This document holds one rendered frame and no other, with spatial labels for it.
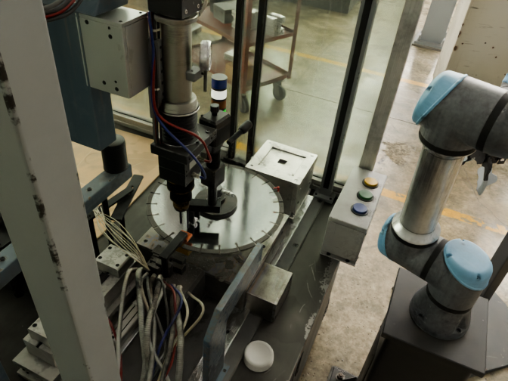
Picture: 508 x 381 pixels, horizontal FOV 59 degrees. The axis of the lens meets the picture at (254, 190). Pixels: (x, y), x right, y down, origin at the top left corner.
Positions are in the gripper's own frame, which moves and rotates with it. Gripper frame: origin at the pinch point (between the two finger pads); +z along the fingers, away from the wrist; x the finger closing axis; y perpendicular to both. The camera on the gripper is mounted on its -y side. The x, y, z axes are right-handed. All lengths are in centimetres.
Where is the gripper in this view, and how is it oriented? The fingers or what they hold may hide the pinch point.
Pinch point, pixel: (465, 181)
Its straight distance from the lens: 154.4
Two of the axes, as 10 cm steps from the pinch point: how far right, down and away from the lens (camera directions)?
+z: -0.8, 7.8, 6.3
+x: -2.5, -6.2, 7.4
